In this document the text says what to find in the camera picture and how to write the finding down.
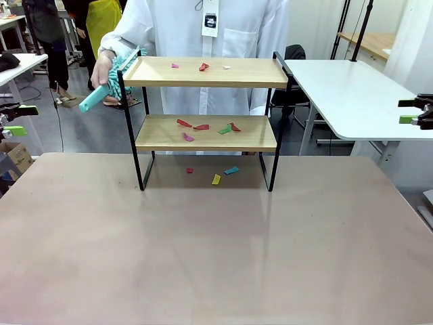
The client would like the bystander in dark clothes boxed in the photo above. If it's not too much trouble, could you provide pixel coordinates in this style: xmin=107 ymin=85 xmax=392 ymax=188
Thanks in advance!
xmin=22 ymin=0 xmax=81 ymax=102

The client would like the person's right hand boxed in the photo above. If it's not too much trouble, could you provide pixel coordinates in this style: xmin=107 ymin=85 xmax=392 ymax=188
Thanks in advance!
xmin=90 ymin=49 xmax=118 ymax=91

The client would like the teal microfibre duster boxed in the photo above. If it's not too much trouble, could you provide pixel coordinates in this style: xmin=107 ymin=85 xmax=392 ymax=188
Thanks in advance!
xmin=78 ymin=45 xmax=148 ymax=114

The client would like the large white rounded table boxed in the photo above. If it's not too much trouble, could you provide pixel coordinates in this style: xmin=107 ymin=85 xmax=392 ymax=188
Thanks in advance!
xmin=283 ymin=59 xmax=433 ymax=167

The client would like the white side table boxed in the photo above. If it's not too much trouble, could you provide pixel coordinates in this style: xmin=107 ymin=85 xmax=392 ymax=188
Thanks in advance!
xmin=0 ymin=53 xmax=49 ymax=112

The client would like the black stand pole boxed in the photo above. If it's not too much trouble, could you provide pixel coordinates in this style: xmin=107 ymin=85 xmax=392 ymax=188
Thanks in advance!
xmin=350 ymin=0 xmax=375 ymax=63
xmin=330 ymin=0 xmax=351 ymax=60

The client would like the person's right forearm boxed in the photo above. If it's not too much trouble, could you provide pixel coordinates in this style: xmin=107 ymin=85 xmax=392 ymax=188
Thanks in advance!
xmin=97 ymin=20 xmax=150 ymax=60

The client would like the black office chair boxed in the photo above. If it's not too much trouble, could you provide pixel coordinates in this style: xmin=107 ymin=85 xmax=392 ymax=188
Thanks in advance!
xmin=270 ymin=44 xmax=313 ymax=127

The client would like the wooden background table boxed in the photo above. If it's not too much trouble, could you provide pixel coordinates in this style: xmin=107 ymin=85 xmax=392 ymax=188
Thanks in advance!
xmin=337 ymin=32 xmax=397 ymax=62

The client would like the black frame wooden two-tier shelf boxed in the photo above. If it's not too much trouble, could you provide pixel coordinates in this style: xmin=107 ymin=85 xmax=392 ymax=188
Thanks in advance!
xmin=116 ymin=49 xmax=294 ymax=193

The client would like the person in white lab coat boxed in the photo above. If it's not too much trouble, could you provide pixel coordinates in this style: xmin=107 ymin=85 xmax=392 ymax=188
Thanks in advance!
xmin=97 ymin=0 xmax=290 ymax=156

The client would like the black cloth bundle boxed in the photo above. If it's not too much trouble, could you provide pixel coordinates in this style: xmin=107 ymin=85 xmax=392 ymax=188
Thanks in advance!
xmin=0 ymin=52 xmax=22 ymax=74

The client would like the cardboard box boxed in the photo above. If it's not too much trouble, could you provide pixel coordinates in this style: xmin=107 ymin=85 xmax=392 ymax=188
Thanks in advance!
xmin=0 ymin=142 xmax=35 ymax=174

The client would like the bystander with yellow apron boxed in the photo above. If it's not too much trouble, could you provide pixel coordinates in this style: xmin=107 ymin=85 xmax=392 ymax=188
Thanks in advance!
xmin=62 ymin=0 xmax=123 ymax=68

